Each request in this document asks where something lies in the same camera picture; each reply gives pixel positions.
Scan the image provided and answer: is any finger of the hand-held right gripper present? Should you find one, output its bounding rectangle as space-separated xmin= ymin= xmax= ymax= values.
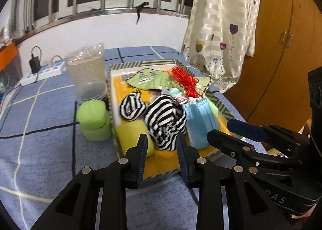
xmin=206 ymin=129 xmax=301 ymax=174
xmin=226 ymin=119 xmax=312 ymax=165

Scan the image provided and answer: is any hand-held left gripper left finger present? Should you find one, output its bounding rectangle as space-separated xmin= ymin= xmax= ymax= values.
xmin=30 ymin=133 xmax=149 ymax=230

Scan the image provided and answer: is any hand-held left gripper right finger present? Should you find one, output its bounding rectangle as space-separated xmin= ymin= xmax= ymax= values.
xmin=175 ymin=133 xmax=293 ymax=230

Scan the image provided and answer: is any yellow sponge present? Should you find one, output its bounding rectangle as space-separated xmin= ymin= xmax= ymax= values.
xmin=114 ymin=122 xmax=156 ymax=158

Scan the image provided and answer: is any blue face mask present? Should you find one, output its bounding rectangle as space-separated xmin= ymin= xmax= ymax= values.
xmin=182 ymin=98 xmax=221 ymax=150

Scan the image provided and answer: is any black white striped sock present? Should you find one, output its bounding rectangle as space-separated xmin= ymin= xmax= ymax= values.
xmin=143 ymin=94 xmax=189 ymax=152
xmin=119 ymin=91 xmax=148 ymax=121

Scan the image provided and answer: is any white green baby sock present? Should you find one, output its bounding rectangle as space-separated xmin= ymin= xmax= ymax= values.
xmin=161 ymin=88 xmax=188 ymax=103

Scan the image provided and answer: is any red string bundle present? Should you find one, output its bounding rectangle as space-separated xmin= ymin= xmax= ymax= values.
xmin=168 ymin=66 xmax=210 ymax=100

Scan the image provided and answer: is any green snack bag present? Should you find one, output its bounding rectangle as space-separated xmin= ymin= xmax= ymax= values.
xmin=126 ymin=68 xmax=176 ymax=92

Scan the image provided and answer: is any yellow printed sheet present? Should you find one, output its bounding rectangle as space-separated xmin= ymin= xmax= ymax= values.
xmin=112 ymin=74 xmax=222 ymax=172

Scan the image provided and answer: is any green plastic jar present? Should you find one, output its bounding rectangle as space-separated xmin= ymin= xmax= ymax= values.
xmin=77 ymin=100 xmax=112 ymax=141

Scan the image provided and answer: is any wooden wardrobe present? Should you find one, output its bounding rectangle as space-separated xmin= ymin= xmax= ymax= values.
xmin=223 ymin=0 xmax=322 ymax=150

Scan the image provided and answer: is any heart print curtain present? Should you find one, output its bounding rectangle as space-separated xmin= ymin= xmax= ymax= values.
xmin=182 ymin=0 xmax=262 ymax=92

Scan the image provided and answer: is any white power strip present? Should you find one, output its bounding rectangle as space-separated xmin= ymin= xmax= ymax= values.
xmin=20 ymin=61 xmax=67 ymax=87

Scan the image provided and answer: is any translucent white plug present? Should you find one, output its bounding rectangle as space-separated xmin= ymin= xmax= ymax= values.
xmin=49 ymin=55 xmax=63 ymax=67

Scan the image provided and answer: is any orange lid storage box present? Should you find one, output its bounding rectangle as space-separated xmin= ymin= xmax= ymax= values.
xmin=0 ymin=43 xmax=23 ymax=95

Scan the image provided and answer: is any black cable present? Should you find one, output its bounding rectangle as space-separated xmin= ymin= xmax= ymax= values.
xmin=30 ymin=46 xmax=43 ymax=83

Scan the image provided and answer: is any black strap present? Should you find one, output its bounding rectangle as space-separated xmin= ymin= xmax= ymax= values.
xmin=135 ymin=1 xmax=149 ymax=24

